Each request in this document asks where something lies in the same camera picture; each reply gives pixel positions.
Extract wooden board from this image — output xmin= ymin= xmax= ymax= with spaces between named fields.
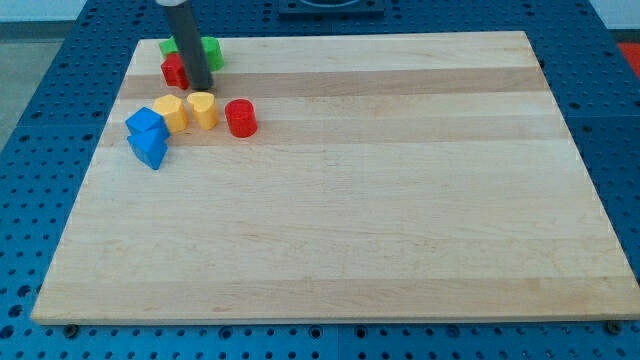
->
xmin=31 ymin=31 xmax=639 ymax=325

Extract yellow heart block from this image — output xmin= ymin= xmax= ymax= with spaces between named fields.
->
xmin=187 ymin=92 xmax=219 ymax=130

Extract red star block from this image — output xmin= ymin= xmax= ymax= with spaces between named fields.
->
xmin=161 ymin=53 xmax=190 ymax=90

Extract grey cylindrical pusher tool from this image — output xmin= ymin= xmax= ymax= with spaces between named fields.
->
xmin=156 ymin=0 xmax=214 ymax=91

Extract blue cube block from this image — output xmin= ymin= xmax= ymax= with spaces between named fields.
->
xmin=125 ymin=107 xmax=170 ymax=139

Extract red cylinder block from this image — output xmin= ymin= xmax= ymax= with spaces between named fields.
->
xmin=225 ymin=99 xmax=258 ymax=138

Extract green cylinder block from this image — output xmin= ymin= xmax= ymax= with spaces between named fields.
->
xmin=201 ymin=36 xmax=224 ymax=72

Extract blue triangle block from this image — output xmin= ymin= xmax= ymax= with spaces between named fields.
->
xmin=127 ymin=129 xmax=168 ymax=170

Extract yellow hexagon block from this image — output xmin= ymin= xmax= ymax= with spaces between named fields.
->
xmin=152 ymin=95 xmax=189 ymax=134

